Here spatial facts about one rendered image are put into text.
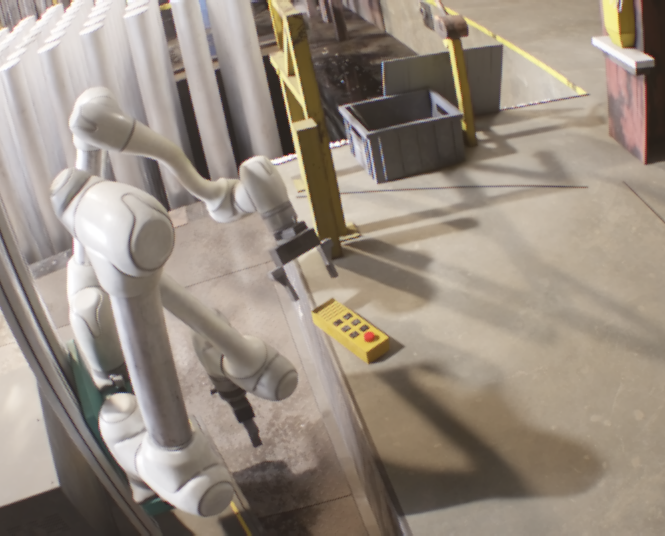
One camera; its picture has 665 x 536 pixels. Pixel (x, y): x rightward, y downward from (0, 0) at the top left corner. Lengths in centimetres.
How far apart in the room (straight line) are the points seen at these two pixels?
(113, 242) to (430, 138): 171
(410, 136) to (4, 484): 189
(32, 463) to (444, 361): 118
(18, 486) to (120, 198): 94
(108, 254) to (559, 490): 111
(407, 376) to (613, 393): 62
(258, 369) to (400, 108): 158
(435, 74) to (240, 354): 168
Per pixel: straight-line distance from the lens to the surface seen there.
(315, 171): 217
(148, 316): 128
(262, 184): 200
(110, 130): 179
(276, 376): 156
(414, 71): 284
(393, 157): 264
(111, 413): 163
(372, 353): 195
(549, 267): 223
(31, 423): 197
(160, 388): 136
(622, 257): 231
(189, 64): 406
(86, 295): 203
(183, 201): 439
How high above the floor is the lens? 207
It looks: 37 degrees down
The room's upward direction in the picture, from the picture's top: 12 degrees counter-clockwise
